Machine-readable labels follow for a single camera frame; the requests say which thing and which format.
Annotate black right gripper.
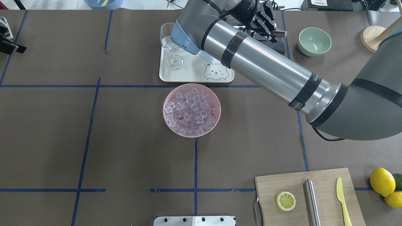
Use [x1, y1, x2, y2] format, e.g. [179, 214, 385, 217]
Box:
[244, 0, 278, 43]

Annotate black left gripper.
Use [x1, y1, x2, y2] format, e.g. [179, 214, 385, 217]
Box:
[0, 36, 26, 54]

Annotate steel ice scoop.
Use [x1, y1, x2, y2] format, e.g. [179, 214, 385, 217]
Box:
[271, 30, 287, 38]

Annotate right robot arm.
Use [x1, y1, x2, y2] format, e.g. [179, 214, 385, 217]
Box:
[171, 0, 402, 141]

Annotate light blue cup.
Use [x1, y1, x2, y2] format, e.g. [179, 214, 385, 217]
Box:
[201, 51, 214, 61]

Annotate wooden cup stand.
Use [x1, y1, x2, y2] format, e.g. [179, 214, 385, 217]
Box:
[360, 17, 402, 53]

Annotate clear ice cubes pile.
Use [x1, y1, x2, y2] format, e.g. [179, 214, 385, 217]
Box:
[165, 88, 216, 137]

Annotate grey folded cloth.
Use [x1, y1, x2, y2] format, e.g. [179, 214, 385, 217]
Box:
[265, 38, 285, 56]

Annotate green bowl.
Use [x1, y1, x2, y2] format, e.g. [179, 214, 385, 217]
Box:
[297, 27, 332, 57]

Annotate blue basin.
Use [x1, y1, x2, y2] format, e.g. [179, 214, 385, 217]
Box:
[84, 0, 124, 10]

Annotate cream bear tray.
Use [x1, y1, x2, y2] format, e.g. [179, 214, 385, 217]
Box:
[159, 47, 235, 83]

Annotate clear wine glass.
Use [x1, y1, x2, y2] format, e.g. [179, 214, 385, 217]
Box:
[160, 23, 184, 70]

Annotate pink bowl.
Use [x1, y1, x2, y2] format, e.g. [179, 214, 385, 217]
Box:
[162, 83, 221, 138]

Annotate lemon half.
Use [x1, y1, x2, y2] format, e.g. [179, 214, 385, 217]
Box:
[276, 191, 296, 211]

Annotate yellow plastic knife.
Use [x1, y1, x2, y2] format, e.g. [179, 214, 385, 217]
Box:
[336, 177, 352, 226]

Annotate yellow lemon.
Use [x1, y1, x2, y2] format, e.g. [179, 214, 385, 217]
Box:
[384, 191, 402, 208]
[370, 167, 396, 197]

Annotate wooden cutting board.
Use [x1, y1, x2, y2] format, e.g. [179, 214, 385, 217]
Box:
[255, 168, 366, 226]

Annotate steel cylinder muddler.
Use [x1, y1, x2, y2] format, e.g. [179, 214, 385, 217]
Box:
[303, 179, 321, 226]

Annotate green lime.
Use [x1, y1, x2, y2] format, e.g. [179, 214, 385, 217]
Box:
[392, 173, 402, 191]

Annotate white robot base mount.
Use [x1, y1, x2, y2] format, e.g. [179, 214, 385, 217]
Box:
[153, 216, 236, 226]

